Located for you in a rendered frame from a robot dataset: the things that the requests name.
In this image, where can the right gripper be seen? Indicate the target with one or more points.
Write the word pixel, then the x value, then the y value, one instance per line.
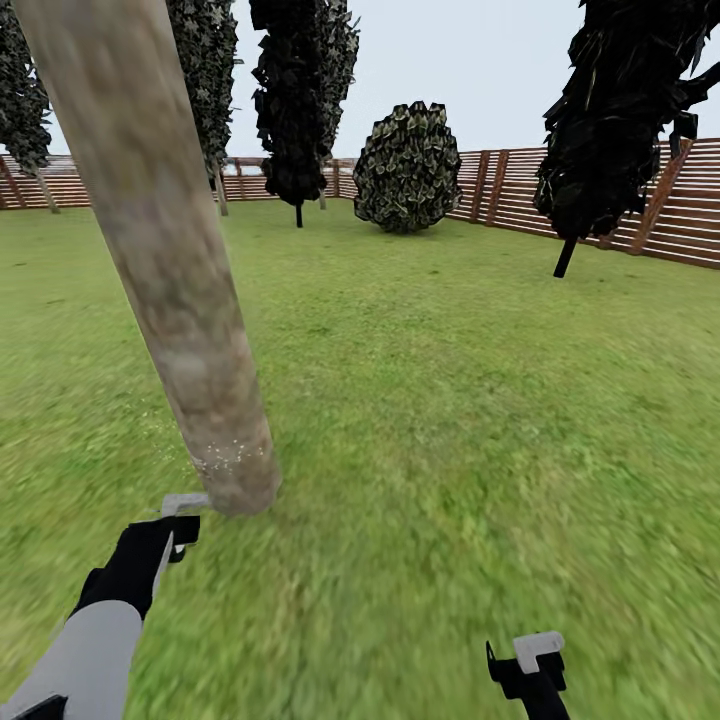
pixel 547 681

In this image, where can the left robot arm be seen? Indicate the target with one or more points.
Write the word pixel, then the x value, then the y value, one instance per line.
pixel 86 672

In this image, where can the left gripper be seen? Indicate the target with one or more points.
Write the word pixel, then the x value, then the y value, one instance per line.
pixel 186 529

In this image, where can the bush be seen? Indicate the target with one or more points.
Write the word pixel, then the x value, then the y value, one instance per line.
pixel 408 170

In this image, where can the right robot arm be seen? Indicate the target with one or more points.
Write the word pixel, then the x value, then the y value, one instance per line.
pixel 534 675

